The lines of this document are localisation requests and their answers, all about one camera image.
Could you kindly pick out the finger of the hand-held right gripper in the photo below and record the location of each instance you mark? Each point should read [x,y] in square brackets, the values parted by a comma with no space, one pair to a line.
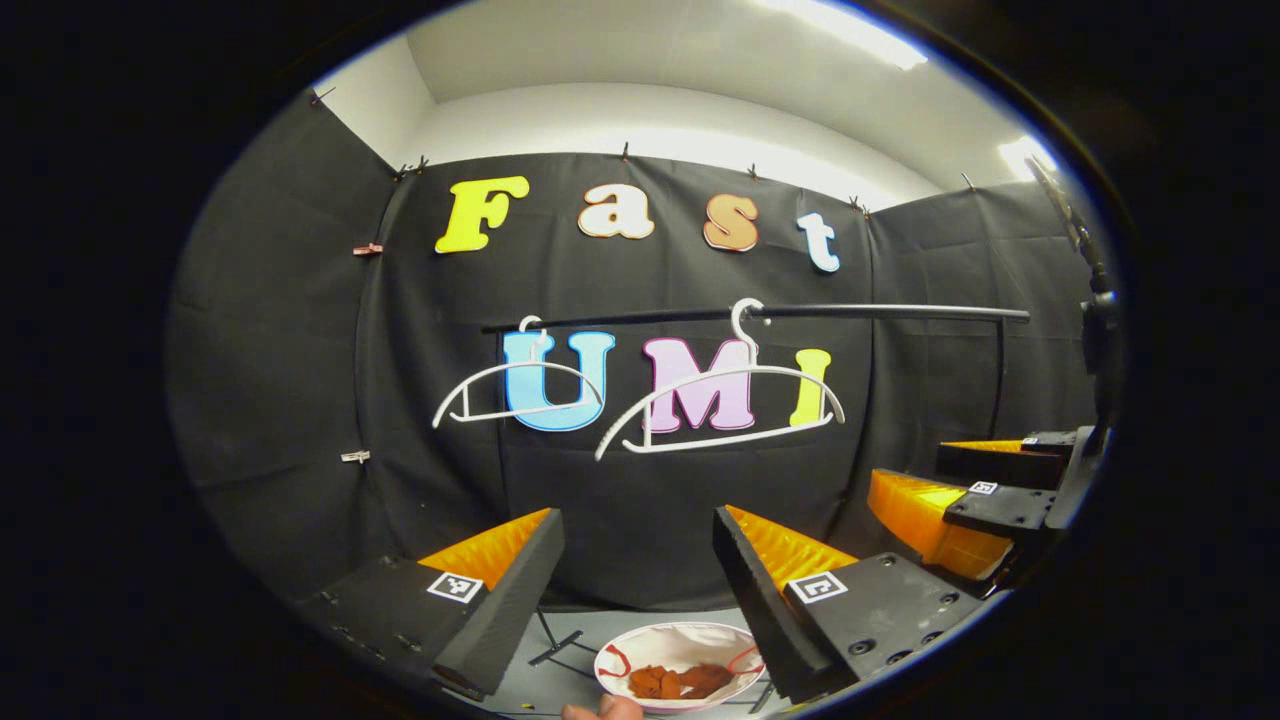
[1000,465]
[1000,508]

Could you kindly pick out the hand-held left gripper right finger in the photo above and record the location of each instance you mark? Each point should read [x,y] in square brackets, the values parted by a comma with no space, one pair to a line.
[765,610]

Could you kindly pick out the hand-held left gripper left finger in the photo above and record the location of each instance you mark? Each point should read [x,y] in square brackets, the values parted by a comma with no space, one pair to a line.
[505,610]

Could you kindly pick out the white laundry hamper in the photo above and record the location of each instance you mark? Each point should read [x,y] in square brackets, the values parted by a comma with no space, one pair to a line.
[680,645]

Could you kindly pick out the white plastic clothes hanger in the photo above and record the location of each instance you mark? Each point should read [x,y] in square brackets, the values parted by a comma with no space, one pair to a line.
[720,438]
[530,363]

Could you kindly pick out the black clothes rack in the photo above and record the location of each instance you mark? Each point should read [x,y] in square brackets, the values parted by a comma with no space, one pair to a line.
[900,313]

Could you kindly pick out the small ceiling light panel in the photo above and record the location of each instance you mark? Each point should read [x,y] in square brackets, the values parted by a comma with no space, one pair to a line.
[1020,158]

